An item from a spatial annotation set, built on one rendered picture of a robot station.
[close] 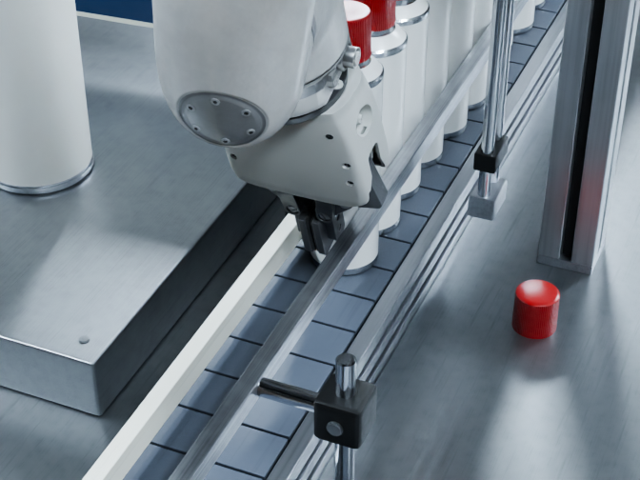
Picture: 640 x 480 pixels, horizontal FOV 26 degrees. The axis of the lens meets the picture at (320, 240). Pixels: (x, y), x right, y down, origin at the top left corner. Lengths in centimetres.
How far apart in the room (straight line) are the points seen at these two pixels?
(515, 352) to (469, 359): 4
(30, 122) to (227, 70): 43
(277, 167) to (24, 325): 23
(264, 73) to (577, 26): 38
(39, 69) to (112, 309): 20
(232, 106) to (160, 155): 47
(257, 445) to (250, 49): 31
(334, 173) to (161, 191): 27
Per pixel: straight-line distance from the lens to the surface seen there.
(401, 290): 102
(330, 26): 80
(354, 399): 79
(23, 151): 112
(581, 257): 112
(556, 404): 101
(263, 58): 68
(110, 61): 132
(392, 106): 101
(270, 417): 91
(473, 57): 115
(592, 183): 108
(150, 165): 116
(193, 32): 68
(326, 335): 98
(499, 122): 107
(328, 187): 90
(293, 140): 87
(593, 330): 108
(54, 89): 109
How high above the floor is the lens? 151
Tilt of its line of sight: 36 degrees down
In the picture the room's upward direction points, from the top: straight up
